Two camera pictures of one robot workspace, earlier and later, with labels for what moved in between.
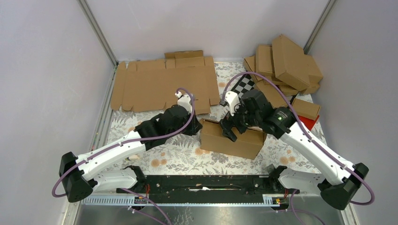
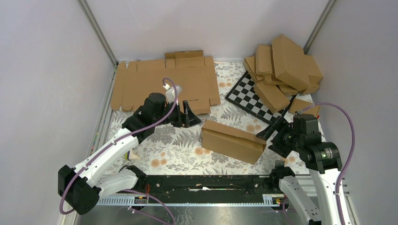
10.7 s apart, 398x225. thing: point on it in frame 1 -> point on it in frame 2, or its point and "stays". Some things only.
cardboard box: x=248 y=145 stays
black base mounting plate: x=210 y=184 stays
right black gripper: x=229 y=121 -> x=277 y=146
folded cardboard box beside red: x=306 y=108 stays
